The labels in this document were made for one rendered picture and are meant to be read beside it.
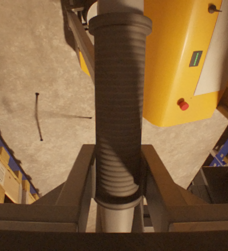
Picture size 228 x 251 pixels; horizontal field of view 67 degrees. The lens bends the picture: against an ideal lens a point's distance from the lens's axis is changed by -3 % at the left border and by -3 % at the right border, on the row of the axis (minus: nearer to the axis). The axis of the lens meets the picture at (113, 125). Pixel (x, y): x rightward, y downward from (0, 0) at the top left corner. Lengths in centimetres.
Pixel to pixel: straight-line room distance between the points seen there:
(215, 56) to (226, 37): 7
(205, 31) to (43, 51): 113
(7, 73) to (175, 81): 127
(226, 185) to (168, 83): 54
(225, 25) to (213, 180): 59
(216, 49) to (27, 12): 115
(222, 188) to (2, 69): 154
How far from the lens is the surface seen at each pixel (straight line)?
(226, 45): 82
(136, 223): 18
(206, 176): 29
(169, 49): 71
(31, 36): 148
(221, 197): 28
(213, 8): 70
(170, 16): 70
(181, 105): 81
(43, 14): 144
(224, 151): 354
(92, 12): 100
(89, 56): 51
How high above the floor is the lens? 141
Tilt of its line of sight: 43 degrees down
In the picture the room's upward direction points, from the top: 158 degrees clockwise
